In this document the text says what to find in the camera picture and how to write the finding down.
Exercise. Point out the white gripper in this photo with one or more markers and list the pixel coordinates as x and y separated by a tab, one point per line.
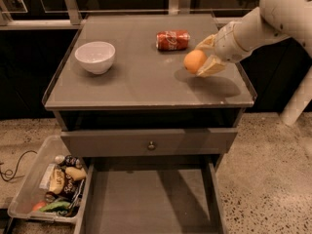
226	44

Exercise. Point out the orange fruit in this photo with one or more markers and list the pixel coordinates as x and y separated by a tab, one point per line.
194	60

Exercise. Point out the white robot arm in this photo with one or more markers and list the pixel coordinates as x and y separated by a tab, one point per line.
271	22

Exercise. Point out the grey top drawer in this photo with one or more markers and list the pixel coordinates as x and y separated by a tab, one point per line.
126	143

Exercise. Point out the grey drawer cabinet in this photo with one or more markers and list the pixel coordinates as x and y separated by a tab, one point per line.
145	88

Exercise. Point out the brass drawer knob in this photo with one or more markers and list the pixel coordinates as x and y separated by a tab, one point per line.
151	146

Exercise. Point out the open grey middle drawer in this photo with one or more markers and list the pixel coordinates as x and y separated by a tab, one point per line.
152	195

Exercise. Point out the red cola can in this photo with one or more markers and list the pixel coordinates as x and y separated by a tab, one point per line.
172	40

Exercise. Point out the white ceramic bowl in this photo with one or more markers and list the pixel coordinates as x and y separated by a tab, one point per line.
96	57

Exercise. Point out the dark soda can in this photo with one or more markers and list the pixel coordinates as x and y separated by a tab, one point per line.
68	161

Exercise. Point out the brown snack bag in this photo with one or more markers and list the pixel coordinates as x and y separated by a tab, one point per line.
70	187

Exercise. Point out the yellow chip bag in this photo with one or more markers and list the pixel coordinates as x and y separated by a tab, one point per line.
56	181

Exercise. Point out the clear plastic storage bin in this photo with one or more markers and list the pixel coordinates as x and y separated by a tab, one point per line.
30	192

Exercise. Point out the green snack packet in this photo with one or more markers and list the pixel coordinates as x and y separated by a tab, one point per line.
55	207

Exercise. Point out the metal railing frame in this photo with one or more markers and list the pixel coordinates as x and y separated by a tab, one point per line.
73	11

